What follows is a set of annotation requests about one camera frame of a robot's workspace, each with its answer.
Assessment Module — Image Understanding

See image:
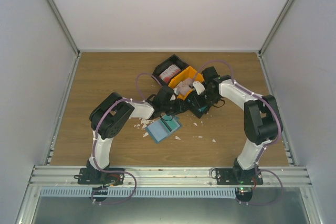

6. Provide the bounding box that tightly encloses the blue card holder wallet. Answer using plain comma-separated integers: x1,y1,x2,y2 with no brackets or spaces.
145,116,176,144

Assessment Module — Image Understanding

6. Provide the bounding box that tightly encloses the teal cards stack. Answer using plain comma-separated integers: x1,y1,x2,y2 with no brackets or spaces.
198,106,209,114

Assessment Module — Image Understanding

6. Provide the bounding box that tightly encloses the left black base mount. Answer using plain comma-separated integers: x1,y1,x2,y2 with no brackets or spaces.
74,168,124,186

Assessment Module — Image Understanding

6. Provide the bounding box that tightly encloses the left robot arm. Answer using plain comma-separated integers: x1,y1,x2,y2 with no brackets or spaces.
87,86,188,184

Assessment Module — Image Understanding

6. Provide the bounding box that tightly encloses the black bin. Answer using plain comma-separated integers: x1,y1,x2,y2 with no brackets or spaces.
152,54,189,85
185,91,211,119

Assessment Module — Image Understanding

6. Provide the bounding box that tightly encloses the grey slotted cable duct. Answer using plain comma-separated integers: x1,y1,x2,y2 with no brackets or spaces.
40,187,236,199

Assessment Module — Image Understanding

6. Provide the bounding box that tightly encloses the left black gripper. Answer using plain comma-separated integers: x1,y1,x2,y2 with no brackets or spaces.
162,99,188,116

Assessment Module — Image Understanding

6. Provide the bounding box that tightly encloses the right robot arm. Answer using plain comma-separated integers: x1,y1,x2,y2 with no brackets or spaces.
201,67,283,185

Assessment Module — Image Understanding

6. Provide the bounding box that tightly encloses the left black bin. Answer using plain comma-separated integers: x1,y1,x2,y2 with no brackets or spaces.
152,54,189,85

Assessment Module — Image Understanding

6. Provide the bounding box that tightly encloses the teal magnetic stripe card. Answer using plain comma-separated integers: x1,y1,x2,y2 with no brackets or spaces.
161,115,182,132

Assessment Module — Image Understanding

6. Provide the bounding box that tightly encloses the yellow bin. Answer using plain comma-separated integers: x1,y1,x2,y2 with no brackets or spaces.
168,66,205,100

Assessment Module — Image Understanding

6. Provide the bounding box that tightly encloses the right black bin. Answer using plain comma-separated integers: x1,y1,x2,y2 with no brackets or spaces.
185,91,211,119

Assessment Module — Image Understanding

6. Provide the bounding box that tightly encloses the white red cards pile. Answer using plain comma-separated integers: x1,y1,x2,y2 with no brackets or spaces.
176,78,192,96

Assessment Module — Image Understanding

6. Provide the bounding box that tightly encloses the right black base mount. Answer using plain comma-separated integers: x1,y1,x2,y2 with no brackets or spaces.
211,168,264,186

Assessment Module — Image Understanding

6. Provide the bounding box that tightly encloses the aluminium front rail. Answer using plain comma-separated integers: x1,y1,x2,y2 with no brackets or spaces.
28,166,312,188

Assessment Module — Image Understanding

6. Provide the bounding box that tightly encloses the red white cards stack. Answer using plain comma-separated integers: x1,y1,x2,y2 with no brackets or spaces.
159,64,181,83

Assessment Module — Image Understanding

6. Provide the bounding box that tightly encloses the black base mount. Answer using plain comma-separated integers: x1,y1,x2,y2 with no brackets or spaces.
211,168,264,186
74,168,124,186

